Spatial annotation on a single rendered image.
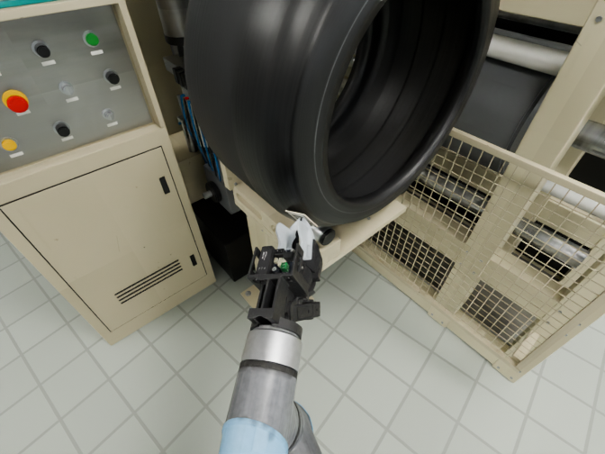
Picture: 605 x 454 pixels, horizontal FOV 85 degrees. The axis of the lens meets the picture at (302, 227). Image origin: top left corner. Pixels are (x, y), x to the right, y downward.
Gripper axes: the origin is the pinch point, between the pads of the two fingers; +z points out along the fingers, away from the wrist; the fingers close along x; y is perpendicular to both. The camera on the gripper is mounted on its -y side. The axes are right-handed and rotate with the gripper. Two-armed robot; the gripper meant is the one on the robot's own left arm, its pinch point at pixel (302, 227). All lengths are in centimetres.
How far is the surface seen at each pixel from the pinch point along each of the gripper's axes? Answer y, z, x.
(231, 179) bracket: -9.7, 27.7, 29.6
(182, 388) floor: -80, -15, 83
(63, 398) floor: -62, -25, 126
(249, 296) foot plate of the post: -90, 32, 69
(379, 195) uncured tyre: -12.3, 16.6, -11.0
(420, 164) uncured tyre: -14.0, 26.0, -20.1
